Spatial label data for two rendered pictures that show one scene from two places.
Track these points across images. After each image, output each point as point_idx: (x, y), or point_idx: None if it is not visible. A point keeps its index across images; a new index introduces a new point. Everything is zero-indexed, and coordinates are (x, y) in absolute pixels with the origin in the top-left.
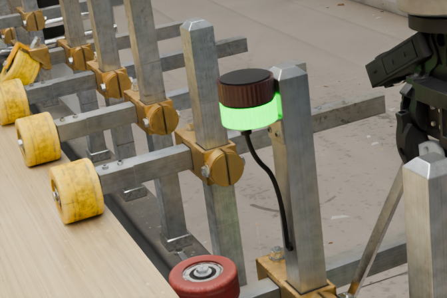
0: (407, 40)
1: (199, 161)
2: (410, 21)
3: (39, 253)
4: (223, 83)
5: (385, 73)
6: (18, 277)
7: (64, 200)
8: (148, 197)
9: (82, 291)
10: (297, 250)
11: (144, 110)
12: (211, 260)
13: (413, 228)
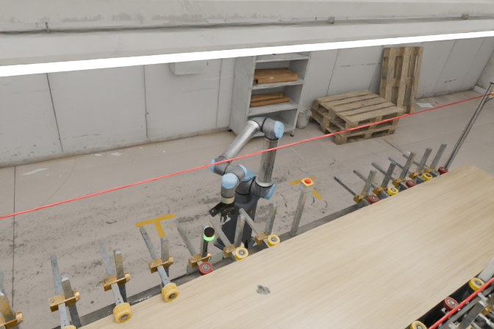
0: (223, 206)
1: (167, 264)
2: (228, 203)
3: (188, 302)
4: (212, 233)
5: (217, 213)
6: (198, 304)
7: (179, 291)
8: (81, 318)
9: (206, 289)
10: (207, 250)
11: (126, 278)
12: (201, 266)
13: (241, 224)
